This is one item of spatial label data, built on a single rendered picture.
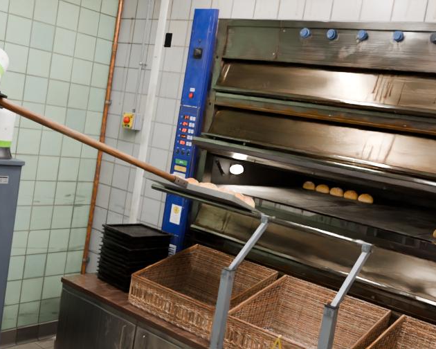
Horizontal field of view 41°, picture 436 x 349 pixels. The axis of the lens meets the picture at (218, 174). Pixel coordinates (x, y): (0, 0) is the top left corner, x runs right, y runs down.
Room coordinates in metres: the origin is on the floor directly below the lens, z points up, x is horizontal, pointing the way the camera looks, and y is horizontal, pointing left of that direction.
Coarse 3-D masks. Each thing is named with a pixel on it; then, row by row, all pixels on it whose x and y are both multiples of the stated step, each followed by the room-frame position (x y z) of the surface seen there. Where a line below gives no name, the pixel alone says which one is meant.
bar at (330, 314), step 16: (176, 192) 2.84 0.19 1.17; (224, 208) 2.65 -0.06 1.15; (240, 208) 2.60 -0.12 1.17; (288, 224) 2.43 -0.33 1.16; (304, 224) 2.40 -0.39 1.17; (256, 240) 2.46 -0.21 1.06; (336, 240) 2.29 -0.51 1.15; (352, 240) 2.25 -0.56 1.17; (240, 256) 2.39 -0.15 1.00; (224, 272) 2.33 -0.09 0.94; (352, 272) 2.14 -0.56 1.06; (224, 288) 2.32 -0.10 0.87; (224, 304) 2.32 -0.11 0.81; (336, 304) 2.05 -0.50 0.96; (224, 320) 2.33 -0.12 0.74; (336, 320) 2.05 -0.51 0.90; (320, 336) 2.04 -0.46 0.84
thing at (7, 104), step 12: (0, 96) 1.86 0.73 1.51; (12, 108) 1.89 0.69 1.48; (24, 108) 1.92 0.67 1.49; (36, 120) 1.96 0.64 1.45; (48, 120) 2.00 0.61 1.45; (60, 132) 2.05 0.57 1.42; (72, 132) 2.08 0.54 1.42; (96, 144) 2.17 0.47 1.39; (120, 156) 2.27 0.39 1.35; (132, 156) 2.33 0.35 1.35; (144, 168) 2.39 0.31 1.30; (156, 168) 2.44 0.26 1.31; (168, 180) 2.52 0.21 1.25
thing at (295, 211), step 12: (264, 204) 2.96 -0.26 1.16; (276, 204) 2.92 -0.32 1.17; (300, 216) 2.83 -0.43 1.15; (312, 216) 2.79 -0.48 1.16; (324, 216) 2.75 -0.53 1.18; (348, 228) 2.66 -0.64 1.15; (360, 228) 2.63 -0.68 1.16; (372, 228) 2.59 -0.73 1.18; (396, 240) 2.52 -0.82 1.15; (408, 240) 2.49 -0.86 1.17; (420, 240) 2.46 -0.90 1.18; (432, 252) 2.42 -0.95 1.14
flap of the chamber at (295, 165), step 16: (192, 144) 3.11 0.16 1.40; (208, 144) 3.04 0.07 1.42; (256, 160) 2.97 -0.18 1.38; (272, 160) 2.79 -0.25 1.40; (288, 160) 2.73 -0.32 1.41; (336, 176) 2.67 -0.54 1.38; (352, 176) 2.52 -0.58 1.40; (368, 176) 2.48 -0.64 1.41; (400, 192) 2.56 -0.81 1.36; (416, 192) 2.42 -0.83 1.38; (432, 192) 2.30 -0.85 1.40
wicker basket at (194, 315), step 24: (168, 264) 3.00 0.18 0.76; (192, 264) 3.14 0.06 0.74; (216, 264) 3.06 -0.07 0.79; (240, 264) 2.97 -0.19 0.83; (144, 288) 2.75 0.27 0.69; (168, 288) 3.03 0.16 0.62; (192, 288) 3.08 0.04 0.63; (216, 288) 3.00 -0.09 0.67; (240, 288) 2.92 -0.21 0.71; (168, 312) 2.64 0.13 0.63; (192, 312) 2.55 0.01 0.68
